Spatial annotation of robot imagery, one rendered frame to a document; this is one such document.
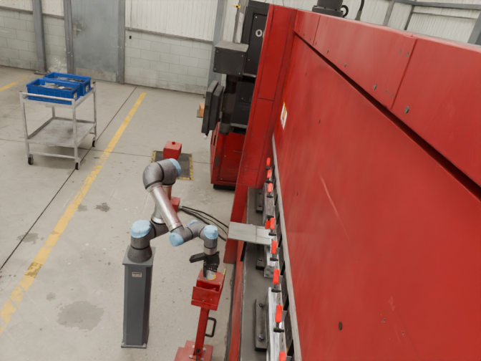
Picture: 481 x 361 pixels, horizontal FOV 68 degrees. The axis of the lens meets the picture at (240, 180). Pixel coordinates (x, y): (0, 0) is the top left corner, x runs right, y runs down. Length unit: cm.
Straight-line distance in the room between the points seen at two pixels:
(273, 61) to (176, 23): 631
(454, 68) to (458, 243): 24
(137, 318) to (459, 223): 234
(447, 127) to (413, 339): 30
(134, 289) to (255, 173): 134
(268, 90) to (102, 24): 678
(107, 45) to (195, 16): 212
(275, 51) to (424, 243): 229
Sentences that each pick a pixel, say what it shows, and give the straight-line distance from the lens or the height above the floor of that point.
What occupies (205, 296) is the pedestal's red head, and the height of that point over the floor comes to 76.
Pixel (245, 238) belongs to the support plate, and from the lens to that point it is 223.
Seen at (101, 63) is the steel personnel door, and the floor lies 41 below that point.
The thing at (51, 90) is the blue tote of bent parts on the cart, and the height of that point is 98.
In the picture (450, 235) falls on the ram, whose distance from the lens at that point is 55.
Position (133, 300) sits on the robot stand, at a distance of 254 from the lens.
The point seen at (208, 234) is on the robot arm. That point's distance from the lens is 191.
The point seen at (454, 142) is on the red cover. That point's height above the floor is 219.
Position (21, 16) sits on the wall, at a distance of 979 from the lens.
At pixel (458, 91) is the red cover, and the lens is 57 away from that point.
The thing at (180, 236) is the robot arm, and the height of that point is 116.
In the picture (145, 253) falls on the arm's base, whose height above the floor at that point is 82.
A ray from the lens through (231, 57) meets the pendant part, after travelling 290.
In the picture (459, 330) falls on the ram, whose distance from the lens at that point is 53.
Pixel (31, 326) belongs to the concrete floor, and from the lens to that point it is 312.
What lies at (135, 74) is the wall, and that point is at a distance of 923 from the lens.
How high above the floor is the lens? 231
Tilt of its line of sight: 27 degrees down
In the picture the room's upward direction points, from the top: 11 degrees clockwise
